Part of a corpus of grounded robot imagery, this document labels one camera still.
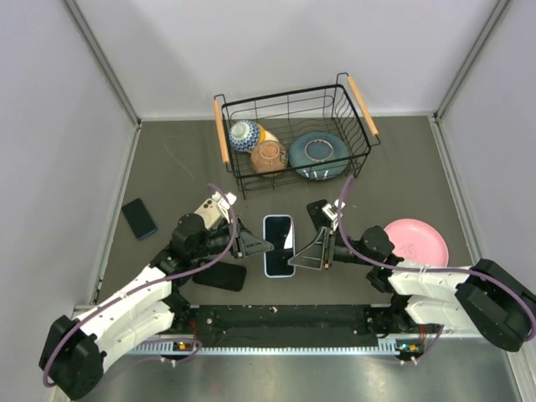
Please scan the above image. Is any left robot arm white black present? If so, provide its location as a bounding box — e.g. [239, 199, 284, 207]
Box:
[39, 214, 274, 400]

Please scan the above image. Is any brown ceramic bowl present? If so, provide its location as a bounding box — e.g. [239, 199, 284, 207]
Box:
[250, 140, 288, 178]

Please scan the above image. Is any slotted grey cable duct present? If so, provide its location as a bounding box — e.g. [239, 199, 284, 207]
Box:
[126, 338, 422, 357]

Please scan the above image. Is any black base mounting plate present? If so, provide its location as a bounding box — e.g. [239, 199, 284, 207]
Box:
[164, 305, 422, 348]

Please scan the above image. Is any black wire dish basket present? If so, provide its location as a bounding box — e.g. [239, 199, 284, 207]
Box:
[213, 72, 381, 196]

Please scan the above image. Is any blue white patterned bowl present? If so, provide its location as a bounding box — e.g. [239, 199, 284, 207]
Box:
[229, 120, 261, 153]

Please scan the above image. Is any teal blue plate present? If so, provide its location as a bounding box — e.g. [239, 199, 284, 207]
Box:
[288, 131, 350, 180]

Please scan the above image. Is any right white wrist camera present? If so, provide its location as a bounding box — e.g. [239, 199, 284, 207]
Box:
[322, 198, 345, 232]

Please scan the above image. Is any blue edged black phone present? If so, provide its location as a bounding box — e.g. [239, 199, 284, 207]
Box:
[121, 198, 157, 240]

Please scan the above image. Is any pink plate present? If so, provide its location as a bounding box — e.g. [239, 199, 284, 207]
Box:
[384, 219, 449, 267]

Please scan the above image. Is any black phone case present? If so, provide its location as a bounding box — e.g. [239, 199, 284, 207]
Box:
[193, 262, 247, 292]

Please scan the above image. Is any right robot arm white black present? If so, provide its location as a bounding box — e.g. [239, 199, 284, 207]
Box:
[289, 226, 535, 352]

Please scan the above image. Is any beige phone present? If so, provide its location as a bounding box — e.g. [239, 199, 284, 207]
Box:
[194, 198, 229, 230]

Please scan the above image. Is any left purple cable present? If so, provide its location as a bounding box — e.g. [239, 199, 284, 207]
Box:
[41, 183, 240, 386]

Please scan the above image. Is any right aluminium frame post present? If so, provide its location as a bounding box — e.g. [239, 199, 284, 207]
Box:
[433, 0, 511, 121]

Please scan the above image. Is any yellow bowl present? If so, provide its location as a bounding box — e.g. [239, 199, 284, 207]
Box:
[258, 124, 279, 142]

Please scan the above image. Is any aluminium frame post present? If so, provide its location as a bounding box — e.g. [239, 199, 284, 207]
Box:
[433, 0, 511, 121]
[61, 0, 142, 127]

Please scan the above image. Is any left aluminium frame post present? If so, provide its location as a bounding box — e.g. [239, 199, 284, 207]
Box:
[61, 0, 142, 127]

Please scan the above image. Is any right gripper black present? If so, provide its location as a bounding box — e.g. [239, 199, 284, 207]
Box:
[290, 227, 377, 270]

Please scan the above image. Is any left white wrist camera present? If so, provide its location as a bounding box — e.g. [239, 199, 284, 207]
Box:
[211, 192, 237, 223]

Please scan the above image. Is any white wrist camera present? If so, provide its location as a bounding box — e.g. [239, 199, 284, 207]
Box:
[322, 198, 345, 232]
[211, 192, 237, 223]

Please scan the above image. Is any light blue phone case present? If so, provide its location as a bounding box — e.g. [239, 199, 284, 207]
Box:
[262, 214, 296, 279]

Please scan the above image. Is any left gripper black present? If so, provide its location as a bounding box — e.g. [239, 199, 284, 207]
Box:
[190, 215, 273, 259]

